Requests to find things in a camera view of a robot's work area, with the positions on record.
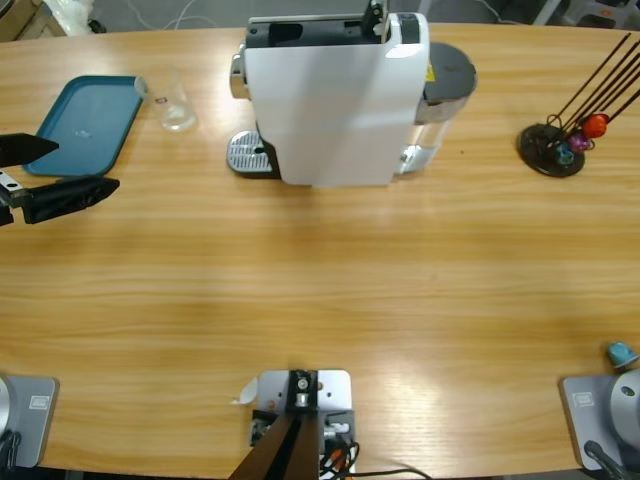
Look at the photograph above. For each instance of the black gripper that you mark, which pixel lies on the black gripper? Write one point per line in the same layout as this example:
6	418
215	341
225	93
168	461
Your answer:
9	197

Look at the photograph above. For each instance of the clear glass cup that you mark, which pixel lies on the clear glass cup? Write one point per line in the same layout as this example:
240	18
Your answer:
172	107

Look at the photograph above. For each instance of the white capsule coffee machine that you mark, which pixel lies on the white capsule coffee machine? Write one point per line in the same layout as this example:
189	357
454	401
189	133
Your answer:
340	110

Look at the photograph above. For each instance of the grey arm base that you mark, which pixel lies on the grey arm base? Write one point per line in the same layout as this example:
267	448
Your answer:
37	415
582	420

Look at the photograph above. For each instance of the purple coffee capsule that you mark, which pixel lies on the purple coffee capsule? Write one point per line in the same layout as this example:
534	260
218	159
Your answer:
580	142

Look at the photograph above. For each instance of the orange-red coffee capsule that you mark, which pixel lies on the orange-red coffee capsule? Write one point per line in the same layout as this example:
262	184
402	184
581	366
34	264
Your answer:
596	125

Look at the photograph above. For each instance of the light blue coffee capsule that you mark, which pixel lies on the light blue coffee capsule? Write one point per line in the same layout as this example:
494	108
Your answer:
621	355

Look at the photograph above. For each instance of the teal plastic tray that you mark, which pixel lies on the teal plastic tray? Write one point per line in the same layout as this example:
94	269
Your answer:
85	115

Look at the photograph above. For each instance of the cardboard box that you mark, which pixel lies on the cardboard box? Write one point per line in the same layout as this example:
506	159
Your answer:
25	22

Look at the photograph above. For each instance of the white plastic bag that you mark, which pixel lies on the white plastic bag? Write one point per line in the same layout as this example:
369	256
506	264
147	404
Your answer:
67	12

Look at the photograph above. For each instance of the white paper tab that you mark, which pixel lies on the white paper tab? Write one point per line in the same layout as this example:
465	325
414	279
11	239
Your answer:
247	392

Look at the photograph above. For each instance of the clear water tank black lid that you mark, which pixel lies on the clear water tank black lid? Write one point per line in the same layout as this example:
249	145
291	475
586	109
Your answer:
452	70

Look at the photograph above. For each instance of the black capsule holder with rods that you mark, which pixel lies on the black capsule holder with rods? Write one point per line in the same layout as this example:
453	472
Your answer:
540	150

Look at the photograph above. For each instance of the teal capsule with dark rim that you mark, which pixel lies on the teal capsule with dark rim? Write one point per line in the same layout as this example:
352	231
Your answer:
565	155

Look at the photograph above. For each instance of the white mount block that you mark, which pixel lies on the white mount block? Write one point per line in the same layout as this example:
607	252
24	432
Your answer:
332	390

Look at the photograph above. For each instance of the dark camera post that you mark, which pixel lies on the dark camera post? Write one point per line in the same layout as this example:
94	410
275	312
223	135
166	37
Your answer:
285	450

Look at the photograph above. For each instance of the white desk frame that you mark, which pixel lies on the white desk frame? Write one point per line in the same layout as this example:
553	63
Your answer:
547	12

